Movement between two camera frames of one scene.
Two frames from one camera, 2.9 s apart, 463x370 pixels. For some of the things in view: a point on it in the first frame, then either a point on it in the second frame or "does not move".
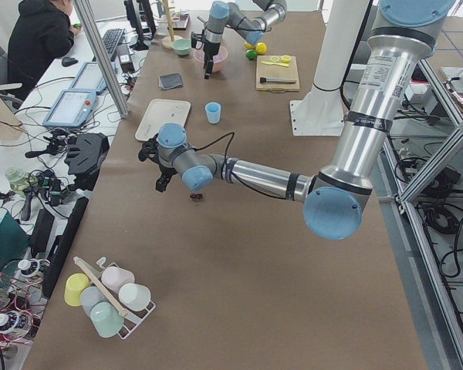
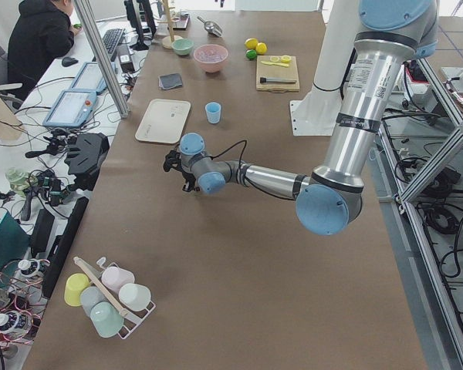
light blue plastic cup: [213, 111] does not move
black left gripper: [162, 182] -> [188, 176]
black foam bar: [59, 255] does not move
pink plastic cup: [114, 277] does not move
